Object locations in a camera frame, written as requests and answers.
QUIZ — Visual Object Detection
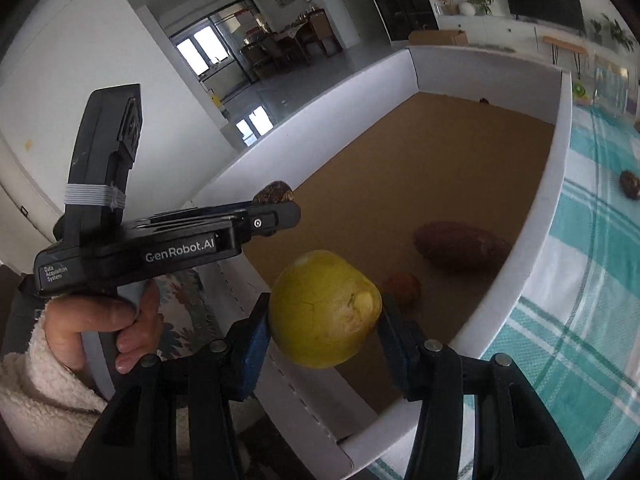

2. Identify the dining table with chairs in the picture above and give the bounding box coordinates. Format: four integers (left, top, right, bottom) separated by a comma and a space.
239, 7, 344, 81

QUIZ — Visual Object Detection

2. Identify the reddish brown round fruit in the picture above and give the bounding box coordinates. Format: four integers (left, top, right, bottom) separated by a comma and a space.
382, 272, 422, 307

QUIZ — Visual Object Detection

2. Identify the brown sweet potato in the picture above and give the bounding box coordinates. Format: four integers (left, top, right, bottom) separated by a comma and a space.
413, 221, 514, 275

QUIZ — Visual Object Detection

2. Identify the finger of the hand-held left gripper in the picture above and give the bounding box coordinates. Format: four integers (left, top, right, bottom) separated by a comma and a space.
236, 203, 302, 239
190, 201, 258, 217

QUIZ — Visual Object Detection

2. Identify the white low cabinet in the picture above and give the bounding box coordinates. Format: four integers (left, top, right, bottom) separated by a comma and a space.
437, 10, 640, 72

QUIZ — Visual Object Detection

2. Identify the glass sliding door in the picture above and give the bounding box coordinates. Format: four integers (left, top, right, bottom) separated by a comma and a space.
169, 0, 267, 97

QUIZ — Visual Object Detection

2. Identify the wooden side table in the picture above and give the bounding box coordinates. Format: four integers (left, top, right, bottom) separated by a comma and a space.
542, 35, 587, 69

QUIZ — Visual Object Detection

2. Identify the white cardboard box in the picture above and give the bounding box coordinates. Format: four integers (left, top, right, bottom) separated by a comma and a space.
82, 45, 574, 479

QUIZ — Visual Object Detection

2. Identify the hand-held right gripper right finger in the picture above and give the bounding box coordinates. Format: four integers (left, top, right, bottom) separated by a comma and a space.
375, 295, 586, 480

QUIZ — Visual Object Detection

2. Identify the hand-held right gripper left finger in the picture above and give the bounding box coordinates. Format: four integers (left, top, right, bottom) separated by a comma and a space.
67, 292, 273, 480

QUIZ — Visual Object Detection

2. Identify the yellow green pear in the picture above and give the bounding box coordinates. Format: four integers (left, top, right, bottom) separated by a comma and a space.
269, 250, 384, 369

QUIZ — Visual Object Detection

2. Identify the person's left hand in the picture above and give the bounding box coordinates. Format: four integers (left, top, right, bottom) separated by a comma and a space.
42, 280, 164, 374

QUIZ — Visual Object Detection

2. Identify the brown cardboard box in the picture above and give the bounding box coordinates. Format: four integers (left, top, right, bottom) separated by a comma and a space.
408, 29, 470, 46

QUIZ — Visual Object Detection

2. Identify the floral patterned rug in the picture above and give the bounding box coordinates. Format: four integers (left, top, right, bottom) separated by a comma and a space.
154, 267, 242, 357

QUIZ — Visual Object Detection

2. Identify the black television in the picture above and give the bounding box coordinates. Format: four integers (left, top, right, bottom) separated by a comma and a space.
500, 0, 586, 31

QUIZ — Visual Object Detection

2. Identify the glass jar with gold lid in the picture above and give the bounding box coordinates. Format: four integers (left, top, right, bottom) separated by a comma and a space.
592, 55, 632, 114

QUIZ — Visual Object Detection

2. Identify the leafy green potted plant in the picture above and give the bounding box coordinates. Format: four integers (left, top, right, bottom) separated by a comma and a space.
602, 13, 636, 54

